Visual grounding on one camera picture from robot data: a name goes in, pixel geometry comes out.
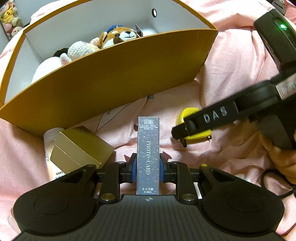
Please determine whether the yellow tape measure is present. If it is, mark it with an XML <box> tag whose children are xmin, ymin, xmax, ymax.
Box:
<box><xmin>176</xmin><ymin>108</ymin><xmax>212</xmax><ymax>148</ymax></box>

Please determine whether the grey photo card box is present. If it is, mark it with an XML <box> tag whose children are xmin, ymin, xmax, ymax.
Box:
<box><xmin>136</xmin><ymin>116</ymin><xmax>159</xmax><ymax>195</ymax></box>

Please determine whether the person's right hand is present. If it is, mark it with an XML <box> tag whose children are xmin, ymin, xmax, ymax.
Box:
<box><xmin>259</xmin><ymin>133</ymin><xmax>296</xmax><ymax>184</ymax></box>

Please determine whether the gold cardboard box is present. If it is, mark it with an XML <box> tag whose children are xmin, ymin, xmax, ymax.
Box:
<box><xmin>51</xmin><ymin>126</ymin><xmax>114</xmax><ymax>174</ymax></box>

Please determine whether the pink duvet cover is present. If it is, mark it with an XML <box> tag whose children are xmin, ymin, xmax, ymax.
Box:
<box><xmin>0</xmin><ymin>0</ymin><xmax>296</xmax><ymax>241</ymax></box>

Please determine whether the white printed bottle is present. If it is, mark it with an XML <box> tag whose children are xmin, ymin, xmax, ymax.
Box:
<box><xmin>43</xmin><ymin>128</ymin><xmax>65</xmax><ymax>181</ymax></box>

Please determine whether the orange cardboard storage box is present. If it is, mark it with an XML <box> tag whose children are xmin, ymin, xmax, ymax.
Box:
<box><xmin>1</xmin><ymin>1</ymin><xmax>218</xmax><ymax>136</ymax></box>

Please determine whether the white black plush toy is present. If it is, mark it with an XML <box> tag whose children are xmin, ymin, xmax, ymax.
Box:
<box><xmin>31</xmin><ymin>48</ymin><xmax>68</xmax><ymax>84</ymax></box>

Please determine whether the white crochet plush toy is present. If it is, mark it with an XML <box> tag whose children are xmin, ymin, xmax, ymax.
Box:
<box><xmin>60</xmin><ymin>37</ymin><xmax>100</xmax><ymax>66</ymax></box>

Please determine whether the hanging plush toy column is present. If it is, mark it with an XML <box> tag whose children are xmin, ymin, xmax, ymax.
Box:
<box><xmin>1</xmin><ymin>0</ymin><xmax>23</xmax><ymax>40</ymax></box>

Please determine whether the black cable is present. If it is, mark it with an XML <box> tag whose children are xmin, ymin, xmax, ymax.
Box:
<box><xmin>260</xmin><ymin>168</ymin><xmax>296</xmax><ymax>198</ymax></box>

